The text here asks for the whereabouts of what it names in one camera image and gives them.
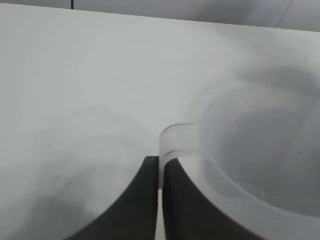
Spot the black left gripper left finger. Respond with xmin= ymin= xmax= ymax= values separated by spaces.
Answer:
xmin=62 ymin=156 xmax=160 ymax=240

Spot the clear plastic measuring cup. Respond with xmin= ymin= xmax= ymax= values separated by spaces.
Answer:
xmin=158 ymin=84 xmax=320 ymax=240

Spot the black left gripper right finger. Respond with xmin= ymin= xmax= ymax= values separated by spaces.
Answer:
xmin=162 ymin=158 xmax=233 ymax=240

